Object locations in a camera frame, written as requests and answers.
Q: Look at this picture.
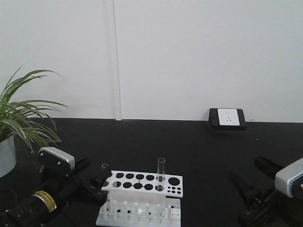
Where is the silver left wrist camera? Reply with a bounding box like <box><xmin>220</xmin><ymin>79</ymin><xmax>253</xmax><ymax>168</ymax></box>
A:
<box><xmin>38</xmin><ymin>147</ymin><xmax>75</xmax><ymax>175</ymax></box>

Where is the white test tube rack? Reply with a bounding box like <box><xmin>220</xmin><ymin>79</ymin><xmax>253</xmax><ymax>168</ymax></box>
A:
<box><xmin>96</xmin><ymin>170</ymin><xmax>183</xmax><ymax>227</ymax></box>

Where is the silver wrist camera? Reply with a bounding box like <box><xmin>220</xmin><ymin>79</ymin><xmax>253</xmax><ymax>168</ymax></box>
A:
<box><xmin>38</xmin><ymin>147</ymin><xmax>75</xmax><ymax>175</ymax></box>
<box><xmin>275</xmin><ymin>158</ymin><xmax>303</xmax><ymax>200</ymax></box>

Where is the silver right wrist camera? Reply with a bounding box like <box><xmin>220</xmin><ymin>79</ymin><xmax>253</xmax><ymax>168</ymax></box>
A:
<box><xmin>275</xmin><ymin>158</ymin><xmax>303</xmax><ymax>200</ymax></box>

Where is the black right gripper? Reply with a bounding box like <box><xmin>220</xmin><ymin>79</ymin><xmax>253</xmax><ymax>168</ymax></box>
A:
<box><xmin>228</xmin><ymin>156</ymin><xmax>294</xmax><ymax>227</ymax></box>

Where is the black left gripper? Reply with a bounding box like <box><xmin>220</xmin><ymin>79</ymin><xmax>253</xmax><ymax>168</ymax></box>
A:
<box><xmin>40</xmin><ymin>157</ymin><xmax>112</xmax><ymax>208</ymax></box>

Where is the white socket in black box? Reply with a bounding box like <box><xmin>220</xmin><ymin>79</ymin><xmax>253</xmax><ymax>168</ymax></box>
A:
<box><xmin>208</xmin><ymin>108</ymin><xmax>246</xmax><ymax>131</ymax></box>

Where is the short clear test tube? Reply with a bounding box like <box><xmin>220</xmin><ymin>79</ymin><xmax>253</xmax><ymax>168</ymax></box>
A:
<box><xmin>100</xmin><ymin>163</ymin><xmax>112</xmax><ymax>206</ymax></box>

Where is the tall clear test tube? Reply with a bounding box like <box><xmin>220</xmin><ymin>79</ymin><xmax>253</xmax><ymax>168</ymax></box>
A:
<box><xmin>157</xmin><ymin>157</ymin><xmax>165</xmax><ymax>192</ymax></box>

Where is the green spider plant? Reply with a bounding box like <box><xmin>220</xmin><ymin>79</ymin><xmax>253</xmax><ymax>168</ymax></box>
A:
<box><xmin>0</xmin><ymin>69</ymin><xmax>66</xmax><ymax>154</ymax></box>

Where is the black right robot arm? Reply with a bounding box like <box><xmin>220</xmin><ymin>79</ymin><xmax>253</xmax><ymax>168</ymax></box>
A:
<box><xmin>228</xmin><ymin>156</ymin><xmax>303</xmax><ymax>227</ymax></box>

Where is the white plant pot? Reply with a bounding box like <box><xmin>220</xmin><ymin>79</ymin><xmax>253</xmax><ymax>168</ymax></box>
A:
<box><xmin>0</xmin><ymin>135</ymin><xmax>17</xmax><ymax>177</ymax></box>

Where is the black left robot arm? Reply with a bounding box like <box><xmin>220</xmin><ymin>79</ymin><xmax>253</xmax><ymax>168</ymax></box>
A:
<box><xmin>0</xmin><ymin>158</ymin><xmax>112</xmax><ymax>227</ymax></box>

